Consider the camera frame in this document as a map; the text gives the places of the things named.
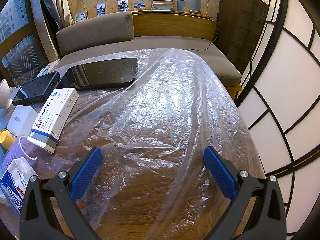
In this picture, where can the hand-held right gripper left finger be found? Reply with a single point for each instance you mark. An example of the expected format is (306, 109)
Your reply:
(85, 172)

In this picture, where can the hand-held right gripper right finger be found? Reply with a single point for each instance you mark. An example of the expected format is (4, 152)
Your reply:
(220, 175)

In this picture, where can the white blue tissue packet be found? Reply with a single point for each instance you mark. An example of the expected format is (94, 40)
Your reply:
(15, 180)

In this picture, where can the purple hair roller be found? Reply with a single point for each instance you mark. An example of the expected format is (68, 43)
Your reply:
(15, 150)

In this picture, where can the white medicine box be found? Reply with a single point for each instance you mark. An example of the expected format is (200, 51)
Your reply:
(55, 115)

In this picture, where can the plain white box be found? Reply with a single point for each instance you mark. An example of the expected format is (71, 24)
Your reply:
(22, 120)

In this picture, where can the yellow plastic cup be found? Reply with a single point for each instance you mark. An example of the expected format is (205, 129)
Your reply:
(6, 137)

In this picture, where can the clear plastic table cover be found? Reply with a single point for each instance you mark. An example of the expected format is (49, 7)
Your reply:
(162, 105)

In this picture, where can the large black tablet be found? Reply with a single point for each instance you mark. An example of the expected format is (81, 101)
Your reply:
(105, 72)

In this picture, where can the white chair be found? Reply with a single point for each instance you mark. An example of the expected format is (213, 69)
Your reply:
(45, 71)

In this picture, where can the white ceramic cup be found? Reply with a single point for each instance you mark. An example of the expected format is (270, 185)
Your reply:
(5, 92)

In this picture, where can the white panel sliding door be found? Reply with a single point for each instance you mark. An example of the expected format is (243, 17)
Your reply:
(287, 80)

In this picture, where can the brown sofa seat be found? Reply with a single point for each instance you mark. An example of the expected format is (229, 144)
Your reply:
(175, 42)

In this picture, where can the brown backrest cushion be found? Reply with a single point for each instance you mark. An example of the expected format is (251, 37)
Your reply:
(95, 32)

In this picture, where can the window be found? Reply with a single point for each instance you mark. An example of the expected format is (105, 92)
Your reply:
(20, 47)

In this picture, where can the dark wooden cabinet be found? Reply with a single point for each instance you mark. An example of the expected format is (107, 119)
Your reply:
(240, 25)

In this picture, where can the blue white photo card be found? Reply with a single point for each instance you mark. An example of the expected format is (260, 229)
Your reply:
(81, 17)

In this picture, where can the wooden ledge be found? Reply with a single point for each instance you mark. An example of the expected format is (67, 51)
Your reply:
(170, 25)

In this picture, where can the standing figure photo card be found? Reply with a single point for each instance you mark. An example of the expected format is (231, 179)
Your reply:
(101, 10)

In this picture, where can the beige patterned curtain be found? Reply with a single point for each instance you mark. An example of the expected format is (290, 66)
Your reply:
(62, 5)

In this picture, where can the portrait photo card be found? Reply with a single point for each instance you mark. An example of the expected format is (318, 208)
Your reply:
(123, 5)

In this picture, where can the grey speaker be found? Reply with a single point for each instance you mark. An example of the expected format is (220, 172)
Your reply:
(195, 4)

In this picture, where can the dark cloth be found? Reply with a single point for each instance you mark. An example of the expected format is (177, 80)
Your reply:
(51, 2)

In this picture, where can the light blue cylinder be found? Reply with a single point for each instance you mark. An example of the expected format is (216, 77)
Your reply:
(181, 5)

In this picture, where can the building photo card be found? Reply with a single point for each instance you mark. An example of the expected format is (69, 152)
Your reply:
(139, 6)

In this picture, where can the stack of books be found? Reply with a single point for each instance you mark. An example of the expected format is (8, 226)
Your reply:
(163, 3)

